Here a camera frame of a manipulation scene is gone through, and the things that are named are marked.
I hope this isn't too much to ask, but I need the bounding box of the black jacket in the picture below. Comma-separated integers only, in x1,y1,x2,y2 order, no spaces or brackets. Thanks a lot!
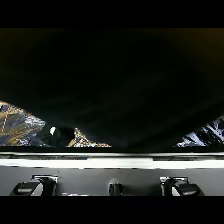
0,28,224,152

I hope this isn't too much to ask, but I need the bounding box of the silver frame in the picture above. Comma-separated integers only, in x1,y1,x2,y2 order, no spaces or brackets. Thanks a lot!
0,151,224,197

